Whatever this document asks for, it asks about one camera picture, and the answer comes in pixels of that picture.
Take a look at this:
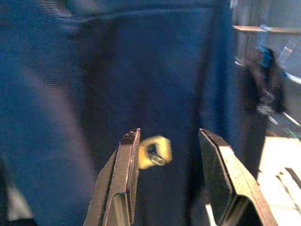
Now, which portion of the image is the navy blue shirt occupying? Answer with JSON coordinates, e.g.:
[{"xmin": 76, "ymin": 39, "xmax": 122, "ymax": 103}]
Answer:
[{"xmin": 0, "ymin": 0, "xmax": 238, "ymax": 226}]

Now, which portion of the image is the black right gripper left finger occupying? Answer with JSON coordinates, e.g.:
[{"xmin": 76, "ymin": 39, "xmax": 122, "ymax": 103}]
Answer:
[{"xmin": 83, "ymin": 128, "xmax": 141, "ymax": 226}]

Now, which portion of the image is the black bag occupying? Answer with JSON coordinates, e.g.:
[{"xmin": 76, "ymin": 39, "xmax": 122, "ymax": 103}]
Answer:
[{"xmin": 237, "ymin": 46, "xmax": 287, "ymax": 125}]

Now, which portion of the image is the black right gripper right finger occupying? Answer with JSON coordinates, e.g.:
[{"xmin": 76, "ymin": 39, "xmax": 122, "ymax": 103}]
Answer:
[{"xmin": 198, "ymin": 129, "xmax": 279, "ymax": 226}]

